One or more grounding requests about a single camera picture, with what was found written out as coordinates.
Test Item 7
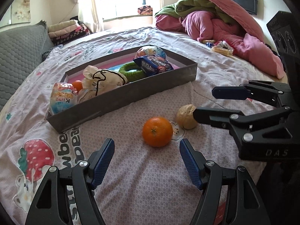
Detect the tan walnut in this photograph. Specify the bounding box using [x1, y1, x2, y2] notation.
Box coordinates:
[176, 104, 197, 130]

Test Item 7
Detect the orange mandarin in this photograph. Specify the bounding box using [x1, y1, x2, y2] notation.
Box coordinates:
[72, 80, 83, 92]
[142, 117, 173, 147]

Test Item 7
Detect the blue cookie snack packet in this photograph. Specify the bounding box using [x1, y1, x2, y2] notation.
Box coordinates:
[133, 55, 174, 77]

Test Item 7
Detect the surprise egg toy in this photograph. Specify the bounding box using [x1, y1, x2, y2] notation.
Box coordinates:
[135, 45, 166, 59]
[50, 82, 78, 115]

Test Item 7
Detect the green fuzzy ring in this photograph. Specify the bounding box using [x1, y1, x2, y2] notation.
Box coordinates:
[118, 61, 146, 82]

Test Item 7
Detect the beige drawstring cloth bag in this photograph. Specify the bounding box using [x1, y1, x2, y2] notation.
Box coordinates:
[77, 66, 128, 104]

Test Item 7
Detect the snack wrappers pile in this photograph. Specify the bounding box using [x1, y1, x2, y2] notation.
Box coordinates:
[202, 40, 234, 56]

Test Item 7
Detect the pink crumpled duvet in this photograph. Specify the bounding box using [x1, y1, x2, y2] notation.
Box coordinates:
[156, 11, 285, 79]

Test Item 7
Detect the pink strawberry print bedsheet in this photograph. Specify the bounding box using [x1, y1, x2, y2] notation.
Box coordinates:
[1, 27, 273, 224]

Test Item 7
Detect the green blanket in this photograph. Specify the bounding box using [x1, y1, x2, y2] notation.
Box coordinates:
[155, 0, 237, 24]

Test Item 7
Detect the patterned bag on windowsill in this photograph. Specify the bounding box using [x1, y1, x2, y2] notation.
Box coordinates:
[137, 5, 153, 15]

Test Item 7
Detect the dark grey shallow box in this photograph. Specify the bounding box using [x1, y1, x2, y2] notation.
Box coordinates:
[46, 47, 197, 133]

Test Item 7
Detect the dark patterned pillow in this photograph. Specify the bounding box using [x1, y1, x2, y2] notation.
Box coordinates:
[42, 47, 56, 62]

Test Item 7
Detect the grey quilted headboard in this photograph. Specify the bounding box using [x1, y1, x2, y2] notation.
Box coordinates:
[0, 21, 54, 108]

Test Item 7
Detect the cream curtain left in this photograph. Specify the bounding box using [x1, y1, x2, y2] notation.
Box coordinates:
[78, 0, 104, 33]

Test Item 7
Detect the stack of folded blankets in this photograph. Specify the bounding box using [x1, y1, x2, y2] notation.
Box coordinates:
[48, 19, 91, 46]

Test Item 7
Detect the floral wall picture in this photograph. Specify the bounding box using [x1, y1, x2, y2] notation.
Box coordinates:
[11, 0, 31, 24]

